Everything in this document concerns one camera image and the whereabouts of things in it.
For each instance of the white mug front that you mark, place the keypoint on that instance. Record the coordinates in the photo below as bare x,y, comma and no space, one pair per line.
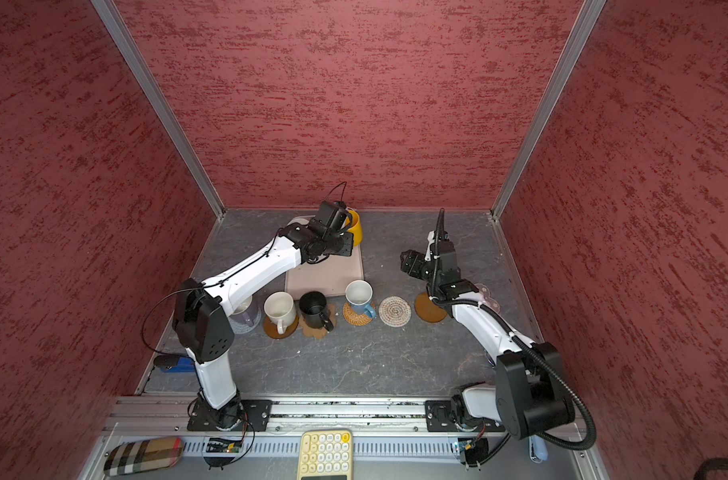
280,307

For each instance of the brown glossy coaster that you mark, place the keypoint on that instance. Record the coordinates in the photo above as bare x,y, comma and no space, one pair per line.
271,329

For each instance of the blue black handheld device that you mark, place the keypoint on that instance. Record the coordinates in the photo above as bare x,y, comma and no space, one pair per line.
174,364

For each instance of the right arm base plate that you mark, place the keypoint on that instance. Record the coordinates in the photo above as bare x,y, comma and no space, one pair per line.
451,416

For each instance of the yellow mug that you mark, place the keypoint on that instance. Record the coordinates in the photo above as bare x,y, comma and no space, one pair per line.
354,226

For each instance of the woven rattan coaster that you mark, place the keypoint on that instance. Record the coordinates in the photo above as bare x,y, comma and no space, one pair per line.
358,315

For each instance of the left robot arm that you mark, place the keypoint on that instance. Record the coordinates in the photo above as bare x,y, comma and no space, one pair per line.
203,308

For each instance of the brown wooden coaster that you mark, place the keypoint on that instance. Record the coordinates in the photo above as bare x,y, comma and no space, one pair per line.
427,310

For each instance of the lavender mug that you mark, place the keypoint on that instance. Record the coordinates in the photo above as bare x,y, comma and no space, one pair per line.
246,317

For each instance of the plaid glasses case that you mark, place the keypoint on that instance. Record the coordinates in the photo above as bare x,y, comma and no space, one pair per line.
144,456

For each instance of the yellow keypad calculator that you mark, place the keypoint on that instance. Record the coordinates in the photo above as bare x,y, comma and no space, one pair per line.
326,454

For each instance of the blue floral mug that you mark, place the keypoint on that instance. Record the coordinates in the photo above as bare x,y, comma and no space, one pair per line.
359,294

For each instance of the pink flower coaster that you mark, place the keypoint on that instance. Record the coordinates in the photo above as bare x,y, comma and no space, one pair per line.
486,293

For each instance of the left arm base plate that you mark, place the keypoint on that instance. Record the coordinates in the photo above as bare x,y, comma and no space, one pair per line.
249,413

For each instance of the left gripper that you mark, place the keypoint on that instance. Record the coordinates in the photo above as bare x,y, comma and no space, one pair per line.
345,250

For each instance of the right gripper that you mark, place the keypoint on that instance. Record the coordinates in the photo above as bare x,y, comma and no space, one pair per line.
412,256

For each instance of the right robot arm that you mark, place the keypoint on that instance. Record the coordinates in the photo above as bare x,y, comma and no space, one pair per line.
531,396

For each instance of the light blue small device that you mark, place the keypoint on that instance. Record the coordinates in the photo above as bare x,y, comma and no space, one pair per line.
538,450

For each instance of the white braided coaster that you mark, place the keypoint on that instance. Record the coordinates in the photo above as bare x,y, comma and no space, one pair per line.
394,311

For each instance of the brown paw coaster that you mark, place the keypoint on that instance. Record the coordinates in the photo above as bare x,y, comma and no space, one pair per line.
319,333

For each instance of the black mug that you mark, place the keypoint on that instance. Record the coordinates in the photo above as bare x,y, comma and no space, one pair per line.
315,309

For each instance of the beige serving tray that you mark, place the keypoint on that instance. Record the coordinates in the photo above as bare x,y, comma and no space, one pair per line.
330,277

